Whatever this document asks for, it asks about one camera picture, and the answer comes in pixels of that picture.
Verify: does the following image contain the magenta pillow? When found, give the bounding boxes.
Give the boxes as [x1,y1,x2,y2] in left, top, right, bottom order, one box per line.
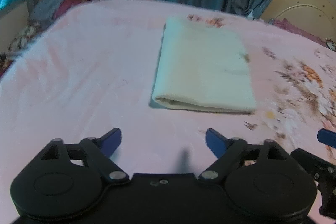
[268,18,327,48]

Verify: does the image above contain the cream white garment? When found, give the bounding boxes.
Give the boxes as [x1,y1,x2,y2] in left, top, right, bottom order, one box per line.
[152,18,257,113]

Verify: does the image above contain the cream round headboard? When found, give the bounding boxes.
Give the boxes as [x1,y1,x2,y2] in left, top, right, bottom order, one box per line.
[261,0,335,42]

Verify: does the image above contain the blue grey clothes pile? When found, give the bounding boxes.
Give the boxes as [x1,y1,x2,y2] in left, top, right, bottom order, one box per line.
[28,0,85,30]

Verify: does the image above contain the pink floral bed sheet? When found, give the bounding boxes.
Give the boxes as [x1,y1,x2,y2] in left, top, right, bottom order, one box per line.
[1,0,335,223]

